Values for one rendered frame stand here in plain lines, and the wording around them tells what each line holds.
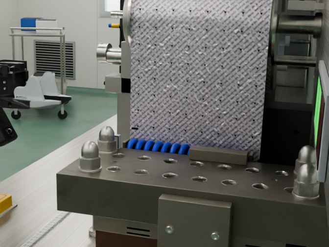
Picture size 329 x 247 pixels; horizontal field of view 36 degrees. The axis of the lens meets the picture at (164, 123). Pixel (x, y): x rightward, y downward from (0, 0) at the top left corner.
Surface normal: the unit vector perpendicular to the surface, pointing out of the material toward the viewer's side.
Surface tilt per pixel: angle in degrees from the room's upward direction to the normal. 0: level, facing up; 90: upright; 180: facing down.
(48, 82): 86
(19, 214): 0
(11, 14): 90
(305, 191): 90
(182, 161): 0
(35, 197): 0
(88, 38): 90
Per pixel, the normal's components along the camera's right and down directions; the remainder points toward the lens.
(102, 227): -0.26, 0.22
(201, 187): 0.03, -0.97
